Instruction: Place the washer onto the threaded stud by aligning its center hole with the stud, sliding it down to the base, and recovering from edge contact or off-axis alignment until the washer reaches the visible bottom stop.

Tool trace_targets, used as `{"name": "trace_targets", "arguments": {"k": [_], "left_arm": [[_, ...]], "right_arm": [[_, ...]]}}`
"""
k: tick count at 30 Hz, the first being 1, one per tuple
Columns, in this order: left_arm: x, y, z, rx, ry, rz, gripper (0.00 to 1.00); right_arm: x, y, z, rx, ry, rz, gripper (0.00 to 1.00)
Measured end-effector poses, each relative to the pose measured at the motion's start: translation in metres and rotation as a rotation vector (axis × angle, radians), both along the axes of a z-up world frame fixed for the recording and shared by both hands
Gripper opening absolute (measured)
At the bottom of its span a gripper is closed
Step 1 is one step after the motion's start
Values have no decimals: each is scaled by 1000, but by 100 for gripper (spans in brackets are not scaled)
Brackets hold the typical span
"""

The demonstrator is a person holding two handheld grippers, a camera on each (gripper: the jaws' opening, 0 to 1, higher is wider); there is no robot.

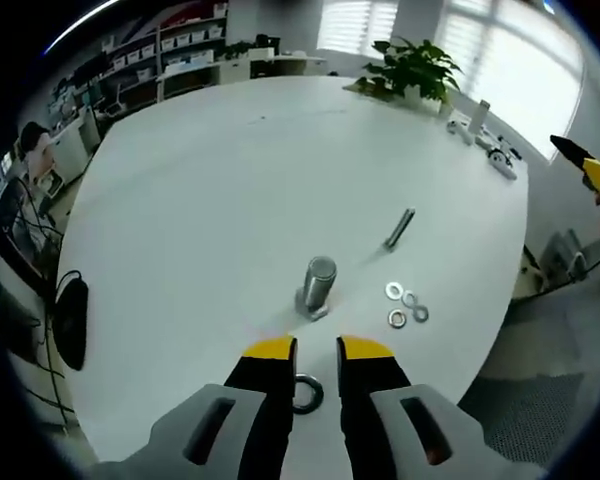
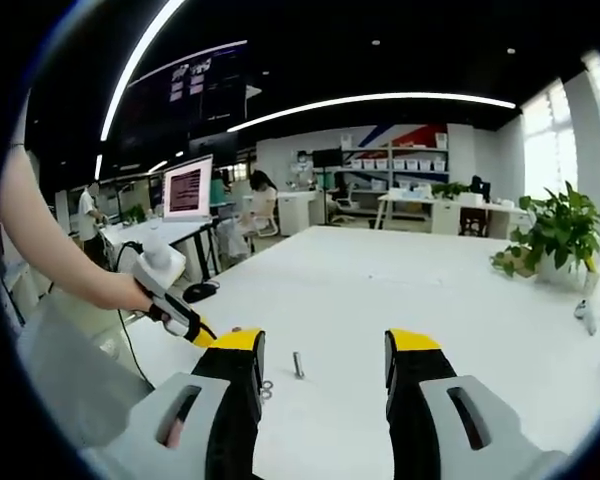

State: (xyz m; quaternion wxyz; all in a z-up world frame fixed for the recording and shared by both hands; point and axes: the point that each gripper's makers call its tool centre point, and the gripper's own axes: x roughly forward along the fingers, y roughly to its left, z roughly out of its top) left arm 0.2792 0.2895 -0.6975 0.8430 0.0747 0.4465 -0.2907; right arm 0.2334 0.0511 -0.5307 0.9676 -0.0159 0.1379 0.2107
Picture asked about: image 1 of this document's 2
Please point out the white device with black parts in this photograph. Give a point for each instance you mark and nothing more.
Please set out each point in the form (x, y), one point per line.
(500, 160)

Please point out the shelving with white bins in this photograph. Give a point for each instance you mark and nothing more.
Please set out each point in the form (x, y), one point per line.
(145, 50)

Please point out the large steel washer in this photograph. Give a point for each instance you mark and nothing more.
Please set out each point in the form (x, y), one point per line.
(316, 402)

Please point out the black oval pad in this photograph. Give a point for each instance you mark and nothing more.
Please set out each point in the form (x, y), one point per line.
(75, 320)

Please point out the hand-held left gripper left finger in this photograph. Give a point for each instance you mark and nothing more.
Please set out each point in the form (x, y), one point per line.
(260, 400)

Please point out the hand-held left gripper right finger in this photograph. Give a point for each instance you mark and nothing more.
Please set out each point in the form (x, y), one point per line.
(370, 400)

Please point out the green potted plant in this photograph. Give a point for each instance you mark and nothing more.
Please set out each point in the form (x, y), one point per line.
(415, 62)

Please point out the small steel washer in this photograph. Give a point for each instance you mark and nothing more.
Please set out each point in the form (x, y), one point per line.
(391, 318)
(404, 300)
(388, 290)
(415, 315)

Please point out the slim steel bolt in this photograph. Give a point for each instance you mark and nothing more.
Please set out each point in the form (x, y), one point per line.
(399, 228)

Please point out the white cylindrical bottle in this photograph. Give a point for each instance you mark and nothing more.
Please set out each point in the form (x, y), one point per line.
(480, 117)

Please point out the small white device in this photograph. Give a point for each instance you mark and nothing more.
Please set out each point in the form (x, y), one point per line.
(460, 131)

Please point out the white low cabinet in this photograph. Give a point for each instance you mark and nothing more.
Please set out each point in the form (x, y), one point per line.
(215, 75)

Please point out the large steel threaded stud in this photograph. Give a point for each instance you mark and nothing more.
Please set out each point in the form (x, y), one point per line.
(320, 282)

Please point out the grey chair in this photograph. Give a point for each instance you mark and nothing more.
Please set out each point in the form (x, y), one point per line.
(562, 255)

